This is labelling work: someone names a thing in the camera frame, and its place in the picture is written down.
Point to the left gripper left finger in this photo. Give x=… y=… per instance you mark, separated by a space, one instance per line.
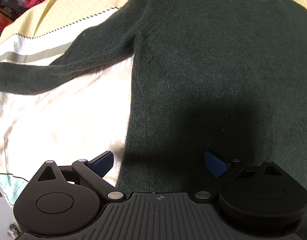
x=91 y=174

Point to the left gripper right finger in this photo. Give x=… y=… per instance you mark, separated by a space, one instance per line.
x=218 y=173

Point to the dark green knit sweater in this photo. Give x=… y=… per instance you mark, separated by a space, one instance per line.
x=228 y=77

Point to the yellow beige patterned bedspread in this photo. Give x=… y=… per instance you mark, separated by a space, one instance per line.
x=80 y=118

